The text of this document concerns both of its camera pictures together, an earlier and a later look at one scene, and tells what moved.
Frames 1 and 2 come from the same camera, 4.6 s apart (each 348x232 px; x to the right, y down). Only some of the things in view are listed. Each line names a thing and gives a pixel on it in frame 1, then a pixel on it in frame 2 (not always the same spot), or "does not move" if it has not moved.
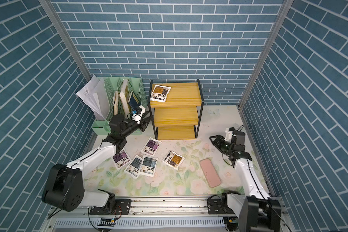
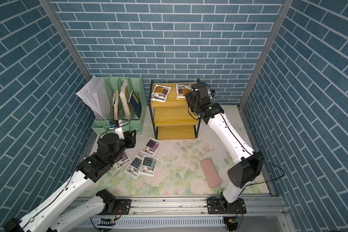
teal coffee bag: (148, 166) does not move
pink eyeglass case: (210, 173) does not move
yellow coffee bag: (159, 94) does not move
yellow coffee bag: (173, 160) to (181, 89)
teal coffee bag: (133, 167) does not move
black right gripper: (219, 141) to (189, 97)
